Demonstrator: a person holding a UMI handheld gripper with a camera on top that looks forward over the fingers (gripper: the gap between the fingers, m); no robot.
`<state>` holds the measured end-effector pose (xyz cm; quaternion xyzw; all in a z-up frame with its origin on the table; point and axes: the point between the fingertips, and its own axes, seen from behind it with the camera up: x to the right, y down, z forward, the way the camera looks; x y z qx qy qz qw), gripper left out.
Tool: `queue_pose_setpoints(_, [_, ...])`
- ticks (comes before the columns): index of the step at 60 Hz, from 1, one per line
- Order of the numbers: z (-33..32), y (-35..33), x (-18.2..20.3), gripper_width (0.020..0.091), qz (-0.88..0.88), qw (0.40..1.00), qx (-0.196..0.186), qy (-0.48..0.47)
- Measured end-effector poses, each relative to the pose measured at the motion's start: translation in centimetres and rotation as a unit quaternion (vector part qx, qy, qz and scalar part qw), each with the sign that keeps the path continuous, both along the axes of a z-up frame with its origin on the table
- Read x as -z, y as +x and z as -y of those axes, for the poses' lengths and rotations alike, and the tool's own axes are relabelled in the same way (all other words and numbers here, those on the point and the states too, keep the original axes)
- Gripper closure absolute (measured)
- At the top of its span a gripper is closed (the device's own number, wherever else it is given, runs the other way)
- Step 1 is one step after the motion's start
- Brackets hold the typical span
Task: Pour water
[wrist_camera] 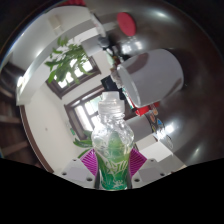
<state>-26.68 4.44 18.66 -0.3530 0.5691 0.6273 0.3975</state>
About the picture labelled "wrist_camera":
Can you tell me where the wooden framed window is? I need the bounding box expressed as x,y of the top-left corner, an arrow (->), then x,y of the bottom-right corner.
45,56 -> 102,100

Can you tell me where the clear green-labelled drink bottle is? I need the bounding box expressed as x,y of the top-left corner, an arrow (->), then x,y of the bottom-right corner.
90,92 -> 136,192

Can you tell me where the wooden double glass door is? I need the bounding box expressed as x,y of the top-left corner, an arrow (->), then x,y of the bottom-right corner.
64,85 -> 112,141

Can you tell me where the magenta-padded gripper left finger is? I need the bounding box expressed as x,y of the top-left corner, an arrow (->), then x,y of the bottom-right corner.
59,148 -> 99,188

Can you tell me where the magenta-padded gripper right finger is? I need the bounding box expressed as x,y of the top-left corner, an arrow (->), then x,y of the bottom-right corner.
128,148 -> 168,188

